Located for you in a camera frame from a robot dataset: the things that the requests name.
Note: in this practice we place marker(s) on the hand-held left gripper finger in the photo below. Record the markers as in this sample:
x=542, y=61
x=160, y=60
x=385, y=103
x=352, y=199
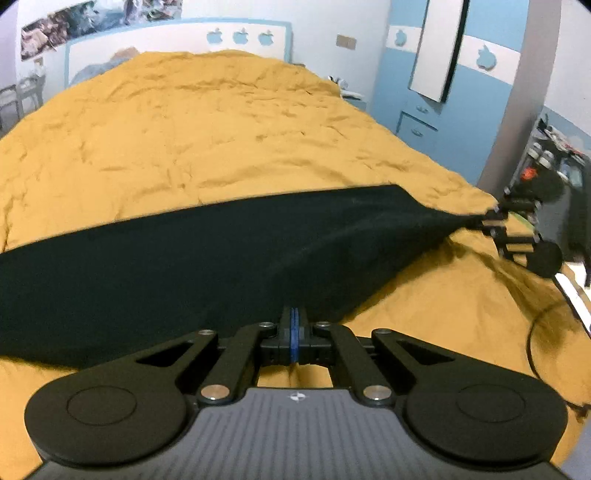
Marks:
x=299, y=334
x=289, y=332

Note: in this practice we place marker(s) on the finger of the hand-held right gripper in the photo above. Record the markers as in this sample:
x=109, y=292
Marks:
x=512, y=201
x=515, y=244

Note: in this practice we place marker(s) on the black pants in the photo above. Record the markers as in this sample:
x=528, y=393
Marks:
x=184, y=267

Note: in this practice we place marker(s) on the smartphone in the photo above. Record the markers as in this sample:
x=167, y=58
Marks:
x=572, y=290

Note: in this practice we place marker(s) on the dark cluttered shelf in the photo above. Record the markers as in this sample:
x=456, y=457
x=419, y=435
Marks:
x=554, y=147

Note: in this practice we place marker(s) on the blue and white wardrobe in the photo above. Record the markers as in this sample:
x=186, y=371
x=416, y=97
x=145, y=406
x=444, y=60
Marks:
x=392, y=92

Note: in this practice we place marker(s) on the white black-edged door panel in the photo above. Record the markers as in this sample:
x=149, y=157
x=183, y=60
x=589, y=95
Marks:
x=436, y=46

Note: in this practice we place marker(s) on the blue nightstand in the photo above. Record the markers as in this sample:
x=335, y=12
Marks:
x=355, y=101

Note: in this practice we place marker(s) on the white headphones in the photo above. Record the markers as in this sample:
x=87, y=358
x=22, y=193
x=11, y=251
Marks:
x=341, y=83

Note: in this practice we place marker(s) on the yellow quilted blanket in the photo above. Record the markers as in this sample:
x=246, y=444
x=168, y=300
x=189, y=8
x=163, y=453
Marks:
x=184, y=138

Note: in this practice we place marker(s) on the white and blue headboard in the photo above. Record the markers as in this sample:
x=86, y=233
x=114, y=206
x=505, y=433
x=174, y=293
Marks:
x=161, y=39

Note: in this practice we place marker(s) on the tan pillow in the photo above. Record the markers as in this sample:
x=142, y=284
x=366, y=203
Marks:
x=124, y=53

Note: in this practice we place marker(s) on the blue pillow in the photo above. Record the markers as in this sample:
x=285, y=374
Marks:
x=92, y=71

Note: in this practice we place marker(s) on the grey metal cart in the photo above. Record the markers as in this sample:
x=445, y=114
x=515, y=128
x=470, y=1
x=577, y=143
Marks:
x=9, y=97

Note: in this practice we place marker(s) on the brown wall switch plate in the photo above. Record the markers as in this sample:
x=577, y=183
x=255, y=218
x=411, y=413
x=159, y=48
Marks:
x=346, y=42

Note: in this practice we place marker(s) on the wall poster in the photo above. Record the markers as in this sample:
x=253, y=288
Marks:
x=152, y=9
x=55, y=30

